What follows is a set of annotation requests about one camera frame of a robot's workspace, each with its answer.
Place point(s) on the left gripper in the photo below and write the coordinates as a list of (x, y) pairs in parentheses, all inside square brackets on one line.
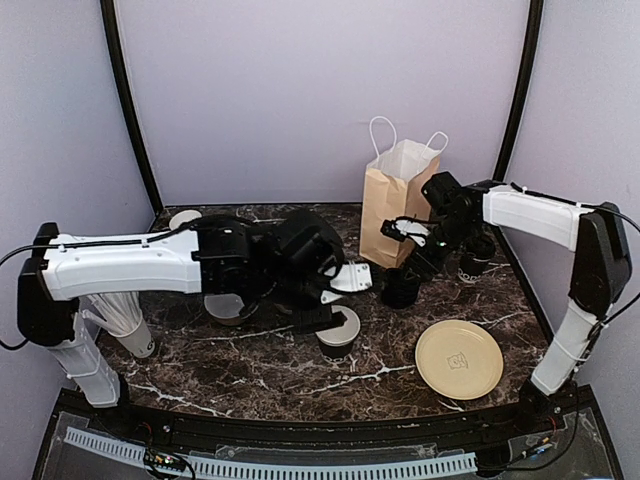
[(315, 320)]

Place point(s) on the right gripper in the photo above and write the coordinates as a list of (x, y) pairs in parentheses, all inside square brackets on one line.
[(420, 260)]

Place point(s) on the stack of black lids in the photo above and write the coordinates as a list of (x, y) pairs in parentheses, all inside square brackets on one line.
[(401, 288)]

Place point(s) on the black coffee cup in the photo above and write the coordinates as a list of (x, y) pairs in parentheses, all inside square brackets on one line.
[(472, 267), (337, 343)]

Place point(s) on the brown paper bag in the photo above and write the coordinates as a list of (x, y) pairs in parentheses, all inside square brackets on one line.
[(392, 188)]

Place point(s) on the stack of paper cups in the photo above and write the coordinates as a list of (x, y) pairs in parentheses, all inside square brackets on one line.
[(183, 217)]

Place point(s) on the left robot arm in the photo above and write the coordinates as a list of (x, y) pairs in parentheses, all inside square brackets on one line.
[(222, 257)]

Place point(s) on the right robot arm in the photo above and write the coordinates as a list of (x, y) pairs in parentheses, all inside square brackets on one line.
[(592, 236)]

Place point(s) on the cardboard cup carrier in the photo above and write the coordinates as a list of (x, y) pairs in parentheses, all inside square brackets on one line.
[(286, 309)]

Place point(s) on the white ceramic bowl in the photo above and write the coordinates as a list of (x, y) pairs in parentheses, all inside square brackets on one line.
[(228, 309)]

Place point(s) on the yellow plate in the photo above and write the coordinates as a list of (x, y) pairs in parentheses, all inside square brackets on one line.
[(459, 360)]

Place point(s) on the cup of wrapped straws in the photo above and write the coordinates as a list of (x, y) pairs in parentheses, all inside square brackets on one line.
[(120, 315)]

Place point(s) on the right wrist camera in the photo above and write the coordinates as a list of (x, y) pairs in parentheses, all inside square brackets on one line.
[(403, 228)]

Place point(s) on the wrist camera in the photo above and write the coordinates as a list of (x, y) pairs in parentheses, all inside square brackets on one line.
[(352, 278), (403, 228)]

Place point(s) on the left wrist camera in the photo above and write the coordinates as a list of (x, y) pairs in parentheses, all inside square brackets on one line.
[(352, 278)]

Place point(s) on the black front rail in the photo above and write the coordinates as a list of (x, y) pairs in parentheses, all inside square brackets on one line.
[(476, 429)]

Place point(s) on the white cable duct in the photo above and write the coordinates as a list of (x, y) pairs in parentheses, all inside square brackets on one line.
[(245, 463)]

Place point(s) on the right black frame post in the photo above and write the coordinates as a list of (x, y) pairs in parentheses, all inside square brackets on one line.
[(525, 70)]

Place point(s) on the black frame post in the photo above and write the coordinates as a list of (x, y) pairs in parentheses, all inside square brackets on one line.
[(525, 70), (127, 106)]

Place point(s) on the left black frame post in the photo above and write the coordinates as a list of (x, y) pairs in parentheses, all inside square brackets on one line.
[(127, 106)]

